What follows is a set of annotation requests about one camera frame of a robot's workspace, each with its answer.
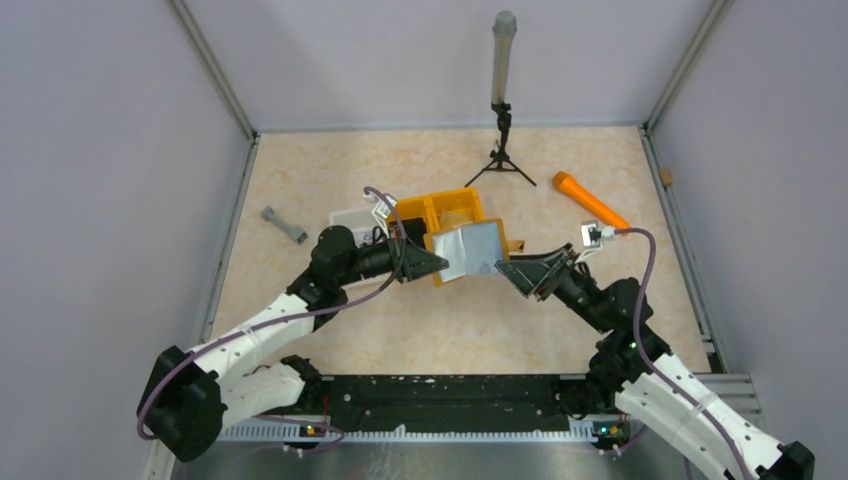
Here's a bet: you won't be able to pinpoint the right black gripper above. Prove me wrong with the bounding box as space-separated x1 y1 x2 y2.
495 242 611 333

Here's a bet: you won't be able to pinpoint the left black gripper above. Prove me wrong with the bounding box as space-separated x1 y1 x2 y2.
337 223 449 286

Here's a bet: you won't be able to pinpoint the yellow double storage bin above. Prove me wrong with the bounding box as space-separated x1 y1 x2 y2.
388 187 486 241

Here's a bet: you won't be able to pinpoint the white storage bin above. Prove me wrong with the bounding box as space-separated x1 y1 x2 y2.
328 207 387 251

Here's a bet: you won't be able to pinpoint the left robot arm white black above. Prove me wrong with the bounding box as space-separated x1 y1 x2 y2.
136 225 449 462

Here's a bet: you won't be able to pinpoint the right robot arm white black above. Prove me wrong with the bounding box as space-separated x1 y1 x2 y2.
495 248 815 479

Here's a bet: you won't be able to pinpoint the black item in bin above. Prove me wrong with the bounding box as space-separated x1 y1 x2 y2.
402 217 427 249

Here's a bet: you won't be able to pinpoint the grey parts in white bin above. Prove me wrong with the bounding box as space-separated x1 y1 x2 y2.
353 227 383 246

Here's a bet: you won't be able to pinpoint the orange toy microphone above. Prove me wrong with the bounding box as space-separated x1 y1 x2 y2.
552 171 630 229

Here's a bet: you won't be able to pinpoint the black tripod stand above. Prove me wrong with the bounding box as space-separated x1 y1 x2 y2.
464 102 538 187

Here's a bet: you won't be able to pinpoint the grey toy dumbbell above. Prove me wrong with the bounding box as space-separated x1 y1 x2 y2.
260 206 308 245

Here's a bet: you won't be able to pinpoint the small wooden block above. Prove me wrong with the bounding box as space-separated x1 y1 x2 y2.
658 168 674 188

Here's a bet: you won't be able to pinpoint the grey microphone on stand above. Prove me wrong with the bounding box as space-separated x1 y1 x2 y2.
491 10 517 105

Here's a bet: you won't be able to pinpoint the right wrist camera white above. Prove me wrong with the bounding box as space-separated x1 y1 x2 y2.
580 221 616 257

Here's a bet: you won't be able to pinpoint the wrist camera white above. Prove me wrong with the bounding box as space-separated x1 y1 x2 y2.
580 221 616 257
371 195 397 233

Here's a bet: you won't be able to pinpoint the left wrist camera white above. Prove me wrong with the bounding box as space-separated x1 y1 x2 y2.
371 195 397 233

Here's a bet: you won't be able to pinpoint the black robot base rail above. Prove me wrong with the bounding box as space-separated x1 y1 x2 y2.
264 372 637 452

